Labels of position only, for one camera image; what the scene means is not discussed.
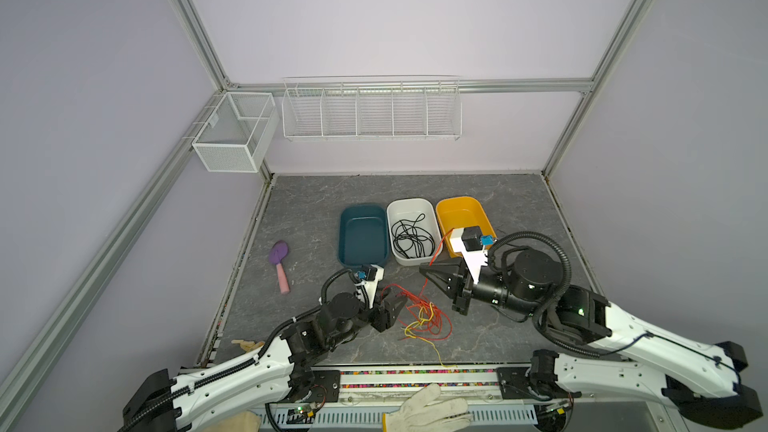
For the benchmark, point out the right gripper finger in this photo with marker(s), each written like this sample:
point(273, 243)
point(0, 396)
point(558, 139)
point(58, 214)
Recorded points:
point(452, 285)
point(443, 272)

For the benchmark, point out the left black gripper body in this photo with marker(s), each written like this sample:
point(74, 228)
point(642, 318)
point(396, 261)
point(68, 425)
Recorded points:
point(376, 316)

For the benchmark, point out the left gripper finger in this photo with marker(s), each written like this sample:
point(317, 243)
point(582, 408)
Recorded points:
point(389, 299)
point(393, 313)

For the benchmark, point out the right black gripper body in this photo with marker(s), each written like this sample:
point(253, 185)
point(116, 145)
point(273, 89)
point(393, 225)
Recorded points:
point(492, 294)

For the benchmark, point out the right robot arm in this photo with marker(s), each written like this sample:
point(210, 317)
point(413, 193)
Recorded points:
point(597, 346)

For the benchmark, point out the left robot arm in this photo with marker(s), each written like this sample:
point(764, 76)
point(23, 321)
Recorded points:
point(281, 369)

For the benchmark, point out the white plastic bin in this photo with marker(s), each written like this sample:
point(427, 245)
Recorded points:
point(414, 233)

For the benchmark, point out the yellow plastic bin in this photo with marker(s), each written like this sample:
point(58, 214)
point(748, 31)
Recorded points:
point(463, 211)

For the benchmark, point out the teal plastic bin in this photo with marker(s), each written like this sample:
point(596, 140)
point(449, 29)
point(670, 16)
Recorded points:
point(363, 236)

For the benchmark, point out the white work glove centre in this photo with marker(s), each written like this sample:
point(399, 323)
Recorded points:
point(426, 411)

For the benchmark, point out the white work glove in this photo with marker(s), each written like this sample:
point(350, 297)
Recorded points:
point(426, 411)
point(243, 422)

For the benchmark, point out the purple pink hairbrush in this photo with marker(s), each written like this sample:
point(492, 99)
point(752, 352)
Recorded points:
point(277, 254)

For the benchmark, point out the small wooden hand figure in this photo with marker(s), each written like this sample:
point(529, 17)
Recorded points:
point(248, 345)

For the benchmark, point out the white work glove left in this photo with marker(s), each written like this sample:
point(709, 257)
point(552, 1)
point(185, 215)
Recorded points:
point(243, 422)

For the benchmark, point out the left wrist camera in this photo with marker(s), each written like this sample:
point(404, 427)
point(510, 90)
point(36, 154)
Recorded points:
point(366, 281)

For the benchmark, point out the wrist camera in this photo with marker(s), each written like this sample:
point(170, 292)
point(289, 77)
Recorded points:
point(471, 244)
point(366, 281)

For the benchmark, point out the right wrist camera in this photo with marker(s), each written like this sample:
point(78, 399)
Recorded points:
point(471, 244)

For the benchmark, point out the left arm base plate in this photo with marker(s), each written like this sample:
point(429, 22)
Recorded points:
point(323, 386)

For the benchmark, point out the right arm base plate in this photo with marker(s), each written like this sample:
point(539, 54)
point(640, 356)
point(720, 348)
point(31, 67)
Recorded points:
point(519, 382)

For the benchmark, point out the long white wire basket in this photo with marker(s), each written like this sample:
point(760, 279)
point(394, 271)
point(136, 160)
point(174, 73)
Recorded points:
point(372, 108)

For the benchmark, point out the white wire mesh box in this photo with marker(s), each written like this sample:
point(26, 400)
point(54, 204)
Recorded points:
point(236, 135)

